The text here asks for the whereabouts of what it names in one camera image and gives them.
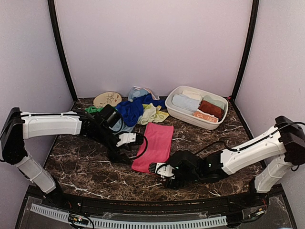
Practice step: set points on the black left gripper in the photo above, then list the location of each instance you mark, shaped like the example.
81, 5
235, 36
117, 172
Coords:
115, 157

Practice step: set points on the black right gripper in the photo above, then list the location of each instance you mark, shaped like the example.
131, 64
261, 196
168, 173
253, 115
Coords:
173, 184

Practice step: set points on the pink towel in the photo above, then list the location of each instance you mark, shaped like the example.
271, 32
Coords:
159, 146

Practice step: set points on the large pale blue towel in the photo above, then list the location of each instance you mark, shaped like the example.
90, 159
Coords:
185, 102

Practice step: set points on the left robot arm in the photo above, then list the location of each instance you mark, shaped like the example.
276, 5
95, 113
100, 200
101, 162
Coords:
21, 126

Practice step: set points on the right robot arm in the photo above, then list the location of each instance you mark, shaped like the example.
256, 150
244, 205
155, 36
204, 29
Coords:
284, 142

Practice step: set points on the grey-blue towel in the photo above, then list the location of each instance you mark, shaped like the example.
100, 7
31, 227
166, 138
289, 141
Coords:
121, 126

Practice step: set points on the royal blue towel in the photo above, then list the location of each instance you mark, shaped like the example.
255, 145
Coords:
131, 111

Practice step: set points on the orange patterned rolled towel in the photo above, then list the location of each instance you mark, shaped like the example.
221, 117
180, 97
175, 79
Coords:
205, 116

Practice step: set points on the pale yellow patterned towel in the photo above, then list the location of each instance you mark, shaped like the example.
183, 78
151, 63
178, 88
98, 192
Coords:
152, 114

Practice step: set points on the white plastic basin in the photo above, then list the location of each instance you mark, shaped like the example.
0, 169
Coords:
187, 116

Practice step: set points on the beige bird-painted plate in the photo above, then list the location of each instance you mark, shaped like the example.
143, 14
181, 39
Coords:
107, 98

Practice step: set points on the brown rolled towel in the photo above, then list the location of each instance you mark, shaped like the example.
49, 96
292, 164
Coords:
211, 109

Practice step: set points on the light blue dotted towel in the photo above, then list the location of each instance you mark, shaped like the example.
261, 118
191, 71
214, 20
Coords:
136, 92

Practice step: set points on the white rolled towel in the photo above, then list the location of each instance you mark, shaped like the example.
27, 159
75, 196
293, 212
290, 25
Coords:
192, 95

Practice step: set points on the white slotted cable duct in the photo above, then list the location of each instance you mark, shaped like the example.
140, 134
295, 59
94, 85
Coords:
128, 221

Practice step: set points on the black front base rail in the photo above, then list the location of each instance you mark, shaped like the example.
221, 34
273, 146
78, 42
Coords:
155, 199

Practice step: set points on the black left frame post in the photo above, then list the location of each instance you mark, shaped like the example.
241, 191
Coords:
60, 49

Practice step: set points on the black frame post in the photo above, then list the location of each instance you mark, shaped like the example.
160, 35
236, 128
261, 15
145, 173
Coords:
247, 48
60, 49

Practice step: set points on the black right frame post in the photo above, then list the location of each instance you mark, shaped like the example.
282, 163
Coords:
247, 48

